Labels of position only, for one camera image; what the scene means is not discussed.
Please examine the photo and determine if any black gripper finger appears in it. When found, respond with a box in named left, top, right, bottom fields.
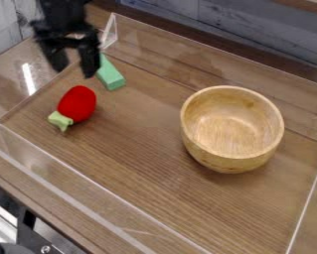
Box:
left=39, top=42, right=70, bottom=72
left=80, top=44, right=100, bottom=78

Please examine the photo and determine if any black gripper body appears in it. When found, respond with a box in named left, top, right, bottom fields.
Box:
left=31, top=0, right=100, bottom=48

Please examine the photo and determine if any red plush strawberry toy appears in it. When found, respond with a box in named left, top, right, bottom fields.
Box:
left=49, top=85, right=97, bottom=132

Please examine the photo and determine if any light wooden bowl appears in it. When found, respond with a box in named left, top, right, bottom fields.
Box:
left=180, top=85, right=286, bottom=174

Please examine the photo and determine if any green rectangular block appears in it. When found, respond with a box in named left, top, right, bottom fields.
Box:
left=96, top=54, right=126, bottom=91

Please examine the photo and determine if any clear acrylic corner bracket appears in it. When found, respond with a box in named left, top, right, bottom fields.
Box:
left=98, top=13, right=118, bottom=51

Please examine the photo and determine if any black table leg frame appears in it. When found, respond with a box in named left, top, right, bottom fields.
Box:
left=17, top=208, right=65, bottom=254

